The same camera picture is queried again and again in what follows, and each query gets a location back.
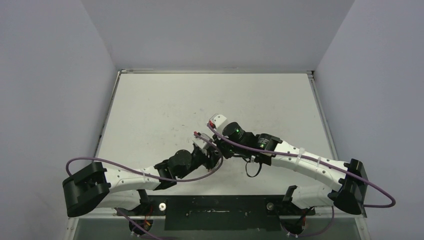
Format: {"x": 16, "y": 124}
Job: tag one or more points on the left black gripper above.
{"x": 210, "y": 157}

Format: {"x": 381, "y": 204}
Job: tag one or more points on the aluminium frame rail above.
{"x": 109, "y": 213}

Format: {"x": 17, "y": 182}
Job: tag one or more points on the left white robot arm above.
{"x": 96, "y": 186}

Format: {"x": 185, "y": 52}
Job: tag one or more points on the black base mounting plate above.
{"x": 270, "y": 212}

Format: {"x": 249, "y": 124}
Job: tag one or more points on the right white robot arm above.
{"x": 342, "y": 184}

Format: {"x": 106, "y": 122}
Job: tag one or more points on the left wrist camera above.
{"x": 203, "y": 142}

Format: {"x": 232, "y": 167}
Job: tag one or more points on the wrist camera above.
{"x": 219, "y": 121}
{"x": 203, "y": 142}

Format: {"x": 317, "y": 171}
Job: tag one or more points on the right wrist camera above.
{"x": 219, "y": 121}

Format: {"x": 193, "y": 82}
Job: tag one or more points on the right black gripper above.
{"x": 224, "y": 147}

